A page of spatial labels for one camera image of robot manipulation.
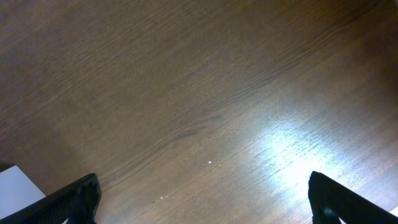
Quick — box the white cardboard box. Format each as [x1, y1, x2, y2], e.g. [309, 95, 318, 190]
[0, 166, 45, 219]

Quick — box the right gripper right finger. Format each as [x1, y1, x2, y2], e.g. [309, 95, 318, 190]
[308, 171, 397, 224]

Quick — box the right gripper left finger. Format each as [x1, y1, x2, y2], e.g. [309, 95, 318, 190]
[1, 173, 101, 224]

